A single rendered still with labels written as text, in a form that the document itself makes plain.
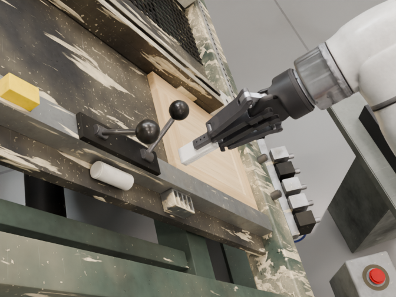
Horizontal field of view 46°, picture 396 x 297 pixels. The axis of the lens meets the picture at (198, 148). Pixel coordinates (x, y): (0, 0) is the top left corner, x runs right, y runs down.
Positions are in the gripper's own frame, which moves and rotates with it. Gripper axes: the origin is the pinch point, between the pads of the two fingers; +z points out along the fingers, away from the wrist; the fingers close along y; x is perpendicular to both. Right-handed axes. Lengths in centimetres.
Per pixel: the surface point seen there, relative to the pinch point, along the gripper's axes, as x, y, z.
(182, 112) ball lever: 7.9, -0.6, 0.7
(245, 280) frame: 10, 118, 51
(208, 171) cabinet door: 13.9, 32.1, 14.0
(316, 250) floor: 20, 155, 28
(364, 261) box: -13, 66, -6
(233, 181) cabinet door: 16, 46, 14
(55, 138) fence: 1.8, -18.7, 13.6
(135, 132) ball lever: -0.7, -13.1, 3.1
